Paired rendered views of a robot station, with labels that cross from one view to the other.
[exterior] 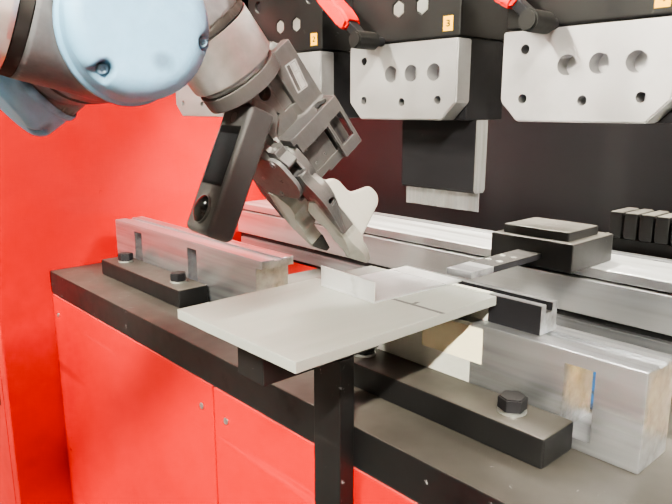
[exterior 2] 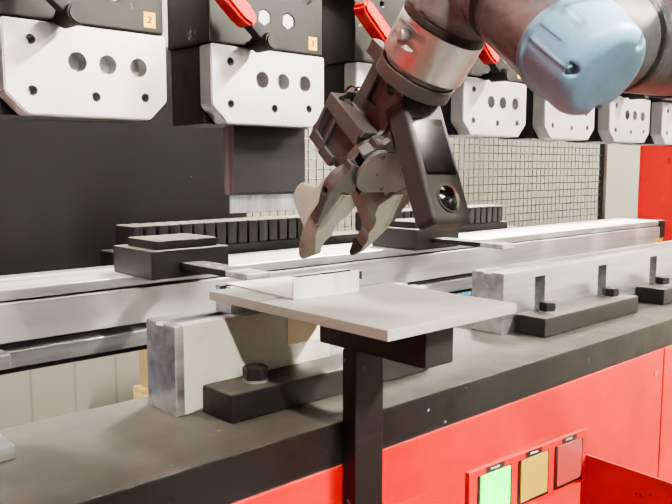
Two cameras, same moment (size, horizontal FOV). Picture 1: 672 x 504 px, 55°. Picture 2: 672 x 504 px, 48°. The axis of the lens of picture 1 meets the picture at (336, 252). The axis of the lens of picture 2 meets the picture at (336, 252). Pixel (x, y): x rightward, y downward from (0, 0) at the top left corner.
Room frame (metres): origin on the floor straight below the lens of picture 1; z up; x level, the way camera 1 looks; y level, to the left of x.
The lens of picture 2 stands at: (0.63, 0.74, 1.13)
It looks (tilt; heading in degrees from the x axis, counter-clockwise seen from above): 6 degrees down; 270
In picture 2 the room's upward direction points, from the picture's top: straight up
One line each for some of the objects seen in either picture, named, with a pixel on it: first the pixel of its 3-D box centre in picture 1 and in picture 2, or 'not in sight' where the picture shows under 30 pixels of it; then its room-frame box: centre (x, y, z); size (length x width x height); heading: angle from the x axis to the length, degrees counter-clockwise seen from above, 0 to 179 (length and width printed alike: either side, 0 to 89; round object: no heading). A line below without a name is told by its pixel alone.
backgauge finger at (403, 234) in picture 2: not in sight; (447, 235); (0.43, -0.58, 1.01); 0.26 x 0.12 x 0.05; 132
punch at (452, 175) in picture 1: (442, 163); (265, 170); (0.71, -0.12, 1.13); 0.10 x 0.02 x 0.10; 42
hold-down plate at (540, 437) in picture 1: (429, 392); (326, 376); (0.64, -0.10, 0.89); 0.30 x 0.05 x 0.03; 42
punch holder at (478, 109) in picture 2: not in sight; (472, 79); (0.43, -0.37, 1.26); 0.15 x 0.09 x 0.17; 42
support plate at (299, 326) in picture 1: (342, 307); (355, 301); (0.61, -0.01, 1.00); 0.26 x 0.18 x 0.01; 132
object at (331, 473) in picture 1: (313, 424); (382, 418); (0.59, 0.02, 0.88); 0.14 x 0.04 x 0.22; 132
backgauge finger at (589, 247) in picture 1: (521, 249); (199, 259); (0.81, -0.24, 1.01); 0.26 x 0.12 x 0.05; 132
